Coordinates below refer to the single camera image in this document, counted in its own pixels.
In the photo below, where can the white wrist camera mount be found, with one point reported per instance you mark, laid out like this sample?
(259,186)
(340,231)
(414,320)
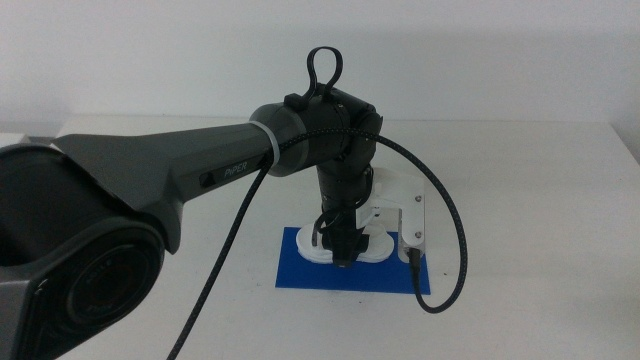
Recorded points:
(412,210)

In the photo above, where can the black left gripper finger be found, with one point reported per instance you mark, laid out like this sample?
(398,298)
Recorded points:
(345,257)

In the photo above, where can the blue rectangular mat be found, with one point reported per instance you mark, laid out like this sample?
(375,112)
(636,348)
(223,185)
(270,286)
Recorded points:
(300,275)

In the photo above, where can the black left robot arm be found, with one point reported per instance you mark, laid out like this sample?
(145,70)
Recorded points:
(150,160)

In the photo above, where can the white zip tie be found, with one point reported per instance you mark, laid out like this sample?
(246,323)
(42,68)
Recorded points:
(270,142)

